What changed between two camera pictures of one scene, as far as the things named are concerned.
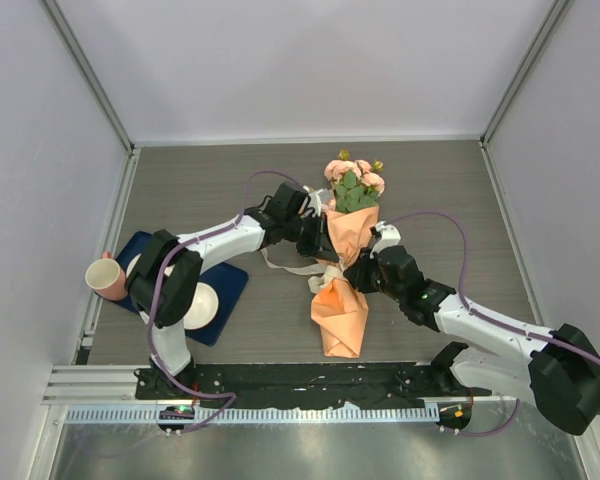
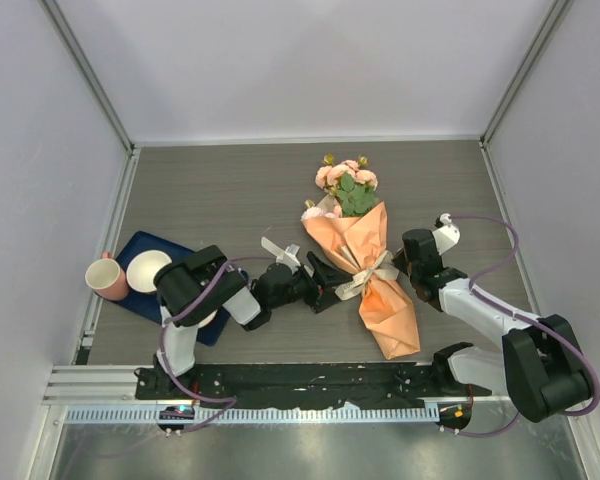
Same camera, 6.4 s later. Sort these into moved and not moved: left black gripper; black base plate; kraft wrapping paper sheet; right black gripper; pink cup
Moved: right black gripper; kraft wrapping paper sheet; left black gripper
Not moved: pink cup; black base plate
